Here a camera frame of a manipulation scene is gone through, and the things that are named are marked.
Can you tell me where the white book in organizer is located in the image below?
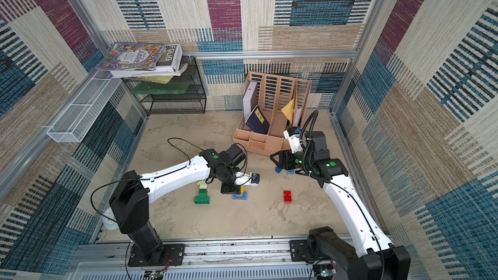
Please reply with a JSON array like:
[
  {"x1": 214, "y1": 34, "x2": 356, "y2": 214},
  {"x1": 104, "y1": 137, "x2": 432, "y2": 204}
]
[{"x1": 243, "y1": 81, "x2": 258, "y2": 120}]

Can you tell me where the lime green lego brick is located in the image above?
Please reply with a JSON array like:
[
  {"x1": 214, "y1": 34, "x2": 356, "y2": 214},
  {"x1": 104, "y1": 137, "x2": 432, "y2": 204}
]
[{"x1": 197, "y1": 181, "x2": 207, "y2": 189}]

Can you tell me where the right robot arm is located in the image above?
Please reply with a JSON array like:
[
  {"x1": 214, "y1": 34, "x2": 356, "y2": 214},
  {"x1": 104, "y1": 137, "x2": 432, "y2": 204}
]
[{"x1": 275, "y1": 128, "x2": 411, "y2": 279}]

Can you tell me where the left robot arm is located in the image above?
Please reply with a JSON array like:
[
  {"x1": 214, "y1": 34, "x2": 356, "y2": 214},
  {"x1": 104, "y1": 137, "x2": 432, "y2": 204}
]
[{"x1": 109, "y1": 144, "x2": 260, "y2": 266}]

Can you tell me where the black wire shelf rack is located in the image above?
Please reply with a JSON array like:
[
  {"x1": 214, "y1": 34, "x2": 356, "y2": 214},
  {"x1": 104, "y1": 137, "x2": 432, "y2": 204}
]
[{"x1": 124, "y1": 57, "x2": 207, "y2": 116}]

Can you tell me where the pale pink folder in organizer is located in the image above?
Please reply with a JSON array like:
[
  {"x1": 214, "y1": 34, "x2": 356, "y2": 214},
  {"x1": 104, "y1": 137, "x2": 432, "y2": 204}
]
[{"x1": 292, "y1": 84, "x2": 306, "y2": 127}]

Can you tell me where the long green lego brick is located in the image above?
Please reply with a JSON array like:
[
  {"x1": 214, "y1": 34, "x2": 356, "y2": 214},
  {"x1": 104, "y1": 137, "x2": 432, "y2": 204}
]
[{"x1": 194, "y1": 195, "x2": 210, "y2": 204}]

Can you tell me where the yellow envelope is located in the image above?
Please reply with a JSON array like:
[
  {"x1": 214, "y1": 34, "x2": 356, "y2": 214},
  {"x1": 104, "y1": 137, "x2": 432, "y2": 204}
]
[{"x1": 281, "y1": 99, "x2": 295, "y2": 124}]

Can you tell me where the pink desk file organizer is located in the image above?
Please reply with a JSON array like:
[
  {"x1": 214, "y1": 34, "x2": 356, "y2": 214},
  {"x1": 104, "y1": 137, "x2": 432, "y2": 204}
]
[{"x1": 233, "y1": 72, "x2": 311, "y2": 156}]

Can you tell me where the white wire mesh basket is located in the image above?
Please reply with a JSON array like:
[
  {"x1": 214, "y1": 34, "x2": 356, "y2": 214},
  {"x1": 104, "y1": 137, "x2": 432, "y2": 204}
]
[{"x1": 47, "y1": 71, "x2": 121, "y2": 143}]

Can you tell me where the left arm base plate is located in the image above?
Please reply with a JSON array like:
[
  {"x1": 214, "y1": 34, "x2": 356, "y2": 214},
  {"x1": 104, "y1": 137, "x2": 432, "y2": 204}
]
[{"x1": 127, "y1": 244, "x2": 185, "y2": 267}]

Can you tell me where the black and white Folio book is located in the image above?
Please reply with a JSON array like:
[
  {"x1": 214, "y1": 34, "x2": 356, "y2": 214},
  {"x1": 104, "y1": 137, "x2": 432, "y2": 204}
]
[{"x1": 109, "y1": 44, "x2": 187, "y2": 78}]

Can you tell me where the colourful illustrated book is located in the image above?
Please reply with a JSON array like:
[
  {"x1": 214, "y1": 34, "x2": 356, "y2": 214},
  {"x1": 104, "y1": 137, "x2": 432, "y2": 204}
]
[{"x1": 96, "y1": 43, "x2": 166, "y2": 71}]

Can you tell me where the dark purple book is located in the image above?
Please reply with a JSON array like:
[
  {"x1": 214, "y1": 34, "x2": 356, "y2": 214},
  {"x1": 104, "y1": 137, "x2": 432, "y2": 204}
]
[{"x1": 245, "y1": 105, "x2": 270, "y2": 135}]

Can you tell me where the pale blue round clock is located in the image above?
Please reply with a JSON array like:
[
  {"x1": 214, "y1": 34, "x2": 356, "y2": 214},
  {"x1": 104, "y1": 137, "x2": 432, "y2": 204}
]
[{"x1": 102, "y1": 207, "x2": 119, "y2": 231}]

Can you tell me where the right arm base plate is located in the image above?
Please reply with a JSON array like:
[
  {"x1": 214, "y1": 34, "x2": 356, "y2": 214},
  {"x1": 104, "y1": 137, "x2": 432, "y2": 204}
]
[{"x1": 289, "y1": 239, "x2": 319, "y2": 264}]

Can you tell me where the long blue lego brick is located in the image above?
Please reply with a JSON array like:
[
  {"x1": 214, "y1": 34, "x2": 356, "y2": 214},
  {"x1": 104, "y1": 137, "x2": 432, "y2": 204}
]
[{"x1": 232, "y1": 191, "x2": 248, "y2": 200}]

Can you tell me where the red lego brick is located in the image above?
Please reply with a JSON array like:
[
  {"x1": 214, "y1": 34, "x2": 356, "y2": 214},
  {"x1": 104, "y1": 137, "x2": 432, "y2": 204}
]
[{"x1": 283, "y1": 191, "x2": 293, "y2": 204}]

